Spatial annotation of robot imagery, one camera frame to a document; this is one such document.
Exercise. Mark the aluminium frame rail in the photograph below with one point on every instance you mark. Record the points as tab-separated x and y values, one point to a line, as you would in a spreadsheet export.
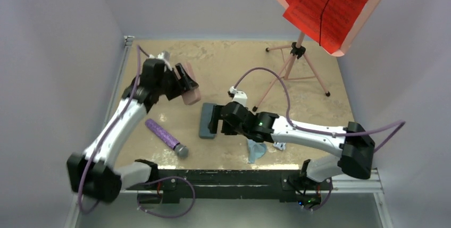
75	213

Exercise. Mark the white folded glasses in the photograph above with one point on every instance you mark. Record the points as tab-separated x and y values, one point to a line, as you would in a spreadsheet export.
280	145

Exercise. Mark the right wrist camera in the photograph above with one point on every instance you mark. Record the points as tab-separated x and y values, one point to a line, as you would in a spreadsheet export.
238	96

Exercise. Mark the purple microphone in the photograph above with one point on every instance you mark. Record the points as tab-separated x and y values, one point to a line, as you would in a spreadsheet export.
180	150

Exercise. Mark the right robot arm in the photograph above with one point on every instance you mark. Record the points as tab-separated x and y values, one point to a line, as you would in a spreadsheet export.
350	149

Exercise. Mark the pink glasses case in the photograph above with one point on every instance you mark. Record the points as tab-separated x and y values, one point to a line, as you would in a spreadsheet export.
192	96

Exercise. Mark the teal glasses case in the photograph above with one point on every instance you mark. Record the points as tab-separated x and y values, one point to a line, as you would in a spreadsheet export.
205	118

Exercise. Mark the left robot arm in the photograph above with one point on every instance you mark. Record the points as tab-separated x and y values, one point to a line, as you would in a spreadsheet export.
92	173

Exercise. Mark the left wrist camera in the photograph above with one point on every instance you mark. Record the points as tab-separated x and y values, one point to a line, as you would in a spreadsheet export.
163	56

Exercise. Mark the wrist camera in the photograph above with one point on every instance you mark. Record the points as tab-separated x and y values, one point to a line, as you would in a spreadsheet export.
163	56
238	96

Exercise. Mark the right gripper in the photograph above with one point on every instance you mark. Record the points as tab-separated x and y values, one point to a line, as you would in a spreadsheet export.
213	125

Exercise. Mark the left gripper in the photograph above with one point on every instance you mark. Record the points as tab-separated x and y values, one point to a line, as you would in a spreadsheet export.
184	84

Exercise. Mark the crumpled blue cleaning cloth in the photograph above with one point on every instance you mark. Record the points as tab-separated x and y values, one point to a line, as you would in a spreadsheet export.
255	150

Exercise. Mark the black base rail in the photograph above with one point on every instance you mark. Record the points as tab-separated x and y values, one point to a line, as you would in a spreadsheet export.
281	185

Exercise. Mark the red sheet music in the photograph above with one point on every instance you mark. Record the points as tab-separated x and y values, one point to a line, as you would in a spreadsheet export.
327	22

